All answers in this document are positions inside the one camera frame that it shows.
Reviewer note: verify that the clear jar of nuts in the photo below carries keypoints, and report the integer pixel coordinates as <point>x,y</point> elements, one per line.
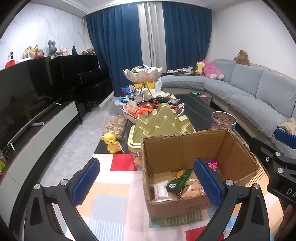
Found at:
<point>221,119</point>

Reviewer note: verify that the lower snack tray bowl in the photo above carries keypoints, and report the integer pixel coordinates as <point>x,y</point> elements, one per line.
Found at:
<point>132,108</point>

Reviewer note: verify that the orange white snack packet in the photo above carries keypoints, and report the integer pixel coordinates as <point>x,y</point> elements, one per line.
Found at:
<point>191,189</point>

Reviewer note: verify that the brown teddy bear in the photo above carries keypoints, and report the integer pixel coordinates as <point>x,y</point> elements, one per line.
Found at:
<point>242,58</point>

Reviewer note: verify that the plastic bag of nuts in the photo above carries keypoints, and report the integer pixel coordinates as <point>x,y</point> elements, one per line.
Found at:
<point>118,124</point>

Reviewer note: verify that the yellow plush toy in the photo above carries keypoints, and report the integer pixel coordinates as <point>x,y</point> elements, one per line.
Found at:
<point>199,68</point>

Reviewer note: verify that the lotus-shaped upper snack bowl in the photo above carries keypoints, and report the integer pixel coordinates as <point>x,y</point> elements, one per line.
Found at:
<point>148,75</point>

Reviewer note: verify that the brown cardboard box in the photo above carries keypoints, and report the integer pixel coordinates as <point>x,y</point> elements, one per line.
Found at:
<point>219,152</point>

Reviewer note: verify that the yellow bear figurine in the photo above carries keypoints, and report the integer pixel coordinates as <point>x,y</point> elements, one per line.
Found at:
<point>113,146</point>

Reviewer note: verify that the dark green snack packet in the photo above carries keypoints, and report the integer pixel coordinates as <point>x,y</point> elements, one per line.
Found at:
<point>177,184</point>

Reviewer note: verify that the pink plush toy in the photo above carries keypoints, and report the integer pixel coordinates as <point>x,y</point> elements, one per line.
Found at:
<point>211,71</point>

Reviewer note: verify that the grey bunny plush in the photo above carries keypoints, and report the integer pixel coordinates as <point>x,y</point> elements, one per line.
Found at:
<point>52,47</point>

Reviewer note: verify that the pink snack packet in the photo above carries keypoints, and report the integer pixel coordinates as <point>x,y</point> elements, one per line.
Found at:
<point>213,164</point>

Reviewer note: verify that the grey storage bin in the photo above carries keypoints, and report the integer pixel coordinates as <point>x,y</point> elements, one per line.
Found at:
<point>205,97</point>

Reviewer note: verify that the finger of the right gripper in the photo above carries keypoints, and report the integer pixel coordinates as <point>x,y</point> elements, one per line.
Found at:
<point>285,138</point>

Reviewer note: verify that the blue curtain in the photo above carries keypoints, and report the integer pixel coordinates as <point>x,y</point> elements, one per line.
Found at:
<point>115,35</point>
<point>188,31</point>

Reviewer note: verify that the colourful patterned play mat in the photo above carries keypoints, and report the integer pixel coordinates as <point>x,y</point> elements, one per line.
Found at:
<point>114,208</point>

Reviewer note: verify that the blue curtain right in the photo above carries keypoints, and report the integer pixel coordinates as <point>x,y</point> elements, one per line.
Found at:
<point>188,31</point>

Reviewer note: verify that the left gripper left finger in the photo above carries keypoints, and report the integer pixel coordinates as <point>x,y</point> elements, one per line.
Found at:
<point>41,222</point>

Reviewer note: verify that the black piano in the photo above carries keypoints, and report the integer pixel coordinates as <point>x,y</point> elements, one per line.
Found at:
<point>80,79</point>

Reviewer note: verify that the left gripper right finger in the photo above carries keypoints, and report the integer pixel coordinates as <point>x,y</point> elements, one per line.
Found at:
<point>252,221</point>

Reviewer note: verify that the white sheer curtain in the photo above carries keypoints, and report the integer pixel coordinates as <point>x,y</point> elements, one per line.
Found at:
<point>152,34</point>

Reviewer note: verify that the gold mountain-shaped tin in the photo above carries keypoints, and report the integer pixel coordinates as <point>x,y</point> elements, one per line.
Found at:
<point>162,121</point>

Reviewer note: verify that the beige cloth on sofa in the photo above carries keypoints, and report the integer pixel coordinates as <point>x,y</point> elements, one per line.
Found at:
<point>289,126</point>

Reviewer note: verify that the grey sectional sofa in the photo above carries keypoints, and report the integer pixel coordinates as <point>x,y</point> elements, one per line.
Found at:
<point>259,98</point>

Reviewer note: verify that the white biscuit packet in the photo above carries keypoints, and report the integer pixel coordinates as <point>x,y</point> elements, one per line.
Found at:
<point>161,193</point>

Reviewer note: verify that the blue curtain left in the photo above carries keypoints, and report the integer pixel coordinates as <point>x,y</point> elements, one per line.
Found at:
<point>115,35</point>

